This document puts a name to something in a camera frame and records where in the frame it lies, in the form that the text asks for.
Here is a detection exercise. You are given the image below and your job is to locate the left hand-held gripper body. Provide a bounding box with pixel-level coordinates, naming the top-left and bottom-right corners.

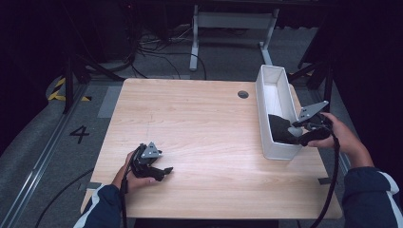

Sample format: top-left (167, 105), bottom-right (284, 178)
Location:
top-left (128, 141), bottom-right (164, 179)

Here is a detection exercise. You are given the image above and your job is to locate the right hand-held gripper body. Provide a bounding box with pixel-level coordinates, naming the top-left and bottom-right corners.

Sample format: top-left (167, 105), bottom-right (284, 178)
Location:
top-left (294, 100), bottom-right (335, 147)

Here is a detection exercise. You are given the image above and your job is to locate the dark grey sock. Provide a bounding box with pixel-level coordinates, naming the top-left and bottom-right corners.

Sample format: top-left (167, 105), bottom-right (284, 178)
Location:
top-left (267, 113), bottom-right (303, 145)

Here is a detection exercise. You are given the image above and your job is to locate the white fabric storage box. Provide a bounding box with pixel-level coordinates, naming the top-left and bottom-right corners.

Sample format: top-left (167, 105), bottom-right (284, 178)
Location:
top-left (255, 64), bottom-right (303, 162)

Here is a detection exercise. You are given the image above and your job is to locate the person's left hand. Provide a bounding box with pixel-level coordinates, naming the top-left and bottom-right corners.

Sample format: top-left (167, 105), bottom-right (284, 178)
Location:
top-left (111, 150), bottom-right (160, 193)

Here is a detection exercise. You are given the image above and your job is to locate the person's right hand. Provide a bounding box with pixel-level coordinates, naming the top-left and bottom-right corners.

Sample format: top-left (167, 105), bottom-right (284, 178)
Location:
top-left (306, 111), bottom-right (362, 160)

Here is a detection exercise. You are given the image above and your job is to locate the black tripod stand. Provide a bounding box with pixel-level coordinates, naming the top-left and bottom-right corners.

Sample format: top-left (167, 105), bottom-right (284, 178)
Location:
top-left (61, 47), bottom-right (126, 115)
top-left (287, 58), bottom-right (336, 112)

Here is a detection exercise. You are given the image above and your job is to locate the yellow and black floor tape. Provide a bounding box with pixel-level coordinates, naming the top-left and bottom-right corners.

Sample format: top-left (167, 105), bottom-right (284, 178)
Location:
top-left (47, 77), bottom-right (93, 103)

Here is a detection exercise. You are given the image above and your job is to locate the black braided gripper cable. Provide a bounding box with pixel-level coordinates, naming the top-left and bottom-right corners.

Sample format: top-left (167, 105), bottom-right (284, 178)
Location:
top-left (308, 122), bottom-right (341, 228)
top-left (119, 148), bottom-right (141, 228)

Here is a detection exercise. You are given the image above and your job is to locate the black floor cable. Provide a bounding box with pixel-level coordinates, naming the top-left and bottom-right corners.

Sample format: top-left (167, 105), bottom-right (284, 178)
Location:
top-left (33, 166), bottom-right (95, 228)

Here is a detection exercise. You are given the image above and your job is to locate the bundle of floor cables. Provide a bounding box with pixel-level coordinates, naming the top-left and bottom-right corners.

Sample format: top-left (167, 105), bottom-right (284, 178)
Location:
top-left (125, 23), bottom-right (208, 81)

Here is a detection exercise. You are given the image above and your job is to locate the aluminium floor rail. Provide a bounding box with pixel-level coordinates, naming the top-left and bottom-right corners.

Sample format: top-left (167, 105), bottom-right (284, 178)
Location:
top-left (0, 84), bottom-right (90, 228)

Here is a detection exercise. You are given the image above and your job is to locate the grey metal desk frame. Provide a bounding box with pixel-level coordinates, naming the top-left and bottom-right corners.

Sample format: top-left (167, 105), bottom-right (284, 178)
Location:
top-left (188, 4), bottom-right (280, 71)

